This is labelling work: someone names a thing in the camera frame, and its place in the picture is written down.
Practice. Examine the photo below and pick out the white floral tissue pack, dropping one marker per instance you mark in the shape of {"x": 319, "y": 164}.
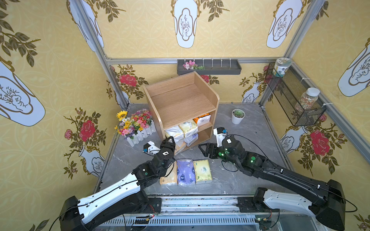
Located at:
{"x": 175, "y": 132}

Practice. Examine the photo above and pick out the metal base rail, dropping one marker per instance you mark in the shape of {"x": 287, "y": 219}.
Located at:
{"x": 225, "y": 211}

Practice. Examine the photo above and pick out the black wire wall basket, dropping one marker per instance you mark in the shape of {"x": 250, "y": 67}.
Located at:
{"x": 288, "y": 91}

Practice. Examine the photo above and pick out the artificial flowers white fence planter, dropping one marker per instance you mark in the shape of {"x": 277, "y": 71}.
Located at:
{"x": 135, "y": 128}

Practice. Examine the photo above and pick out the orange tissue pack bottom shelf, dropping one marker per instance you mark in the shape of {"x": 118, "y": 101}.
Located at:
{"x": 179, "y": 146}

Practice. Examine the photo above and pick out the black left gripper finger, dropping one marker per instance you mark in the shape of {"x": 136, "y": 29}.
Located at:
{"x": 172, "y": 143}
{"x": 166, "y": 143}

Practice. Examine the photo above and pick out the wooden shelf unit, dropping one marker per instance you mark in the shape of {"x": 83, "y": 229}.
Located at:
{"x": 180, "y": 99}

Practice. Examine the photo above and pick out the yellow green floral tissue pack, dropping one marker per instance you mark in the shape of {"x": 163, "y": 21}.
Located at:
{"x": 202, "y": 171}

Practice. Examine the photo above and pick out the grey wall tray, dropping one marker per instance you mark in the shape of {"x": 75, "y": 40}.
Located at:
{"x": 213, "y": 66}

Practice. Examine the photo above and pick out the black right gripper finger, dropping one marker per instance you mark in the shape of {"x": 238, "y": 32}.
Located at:
{"x": 207, "y": 146}
{"x": 207, "y": 152}

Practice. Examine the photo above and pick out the small potted cactus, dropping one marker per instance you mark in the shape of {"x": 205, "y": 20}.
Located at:
{"x": 237, "y": 116}

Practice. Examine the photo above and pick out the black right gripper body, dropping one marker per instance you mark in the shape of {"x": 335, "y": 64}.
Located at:
{"x": 210, "y": 149}

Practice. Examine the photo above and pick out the orange white tissue box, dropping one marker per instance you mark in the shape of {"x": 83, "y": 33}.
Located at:
{"x": 202, "y": 120}

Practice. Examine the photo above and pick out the yellow floral middle tissue pack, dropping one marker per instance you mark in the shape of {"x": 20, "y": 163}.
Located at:
{"x": 189, "y": 128}

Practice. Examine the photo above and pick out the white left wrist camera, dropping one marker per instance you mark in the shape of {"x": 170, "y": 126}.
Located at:
{"x": 151, "y": 149}

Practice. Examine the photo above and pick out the purple Vinda tissue pack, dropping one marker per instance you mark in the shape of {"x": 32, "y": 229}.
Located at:
{"x": 185, "y": 172}

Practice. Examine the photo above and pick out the pink flowers in tray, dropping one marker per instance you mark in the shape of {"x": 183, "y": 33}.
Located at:
{"x": 191, "y": 65}

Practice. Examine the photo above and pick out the orange cream tissue pack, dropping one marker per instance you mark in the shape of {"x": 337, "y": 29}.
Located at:
{"x": 170, "y": 177}

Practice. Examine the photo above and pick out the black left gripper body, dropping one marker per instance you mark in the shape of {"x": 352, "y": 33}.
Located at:
{"x": 168, "y": 145}

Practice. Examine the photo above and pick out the glass jar white lid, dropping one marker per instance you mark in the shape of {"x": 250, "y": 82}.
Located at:
{"x": 307, "y": 100}

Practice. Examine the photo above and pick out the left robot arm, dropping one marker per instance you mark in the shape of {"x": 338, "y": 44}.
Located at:
{"x": 125, "y": 196}

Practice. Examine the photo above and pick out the purple tissue pack bottom shelf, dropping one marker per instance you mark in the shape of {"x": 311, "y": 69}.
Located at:
{"x": 191, "y": 139}

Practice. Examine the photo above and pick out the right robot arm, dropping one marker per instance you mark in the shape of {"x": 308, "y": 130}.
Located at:
{"x": 325, "y": 201}

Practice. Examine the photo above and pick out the printed jar on basket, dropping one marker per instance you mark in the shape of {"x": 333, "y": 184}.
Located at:
{"x": 281, "y": 66}

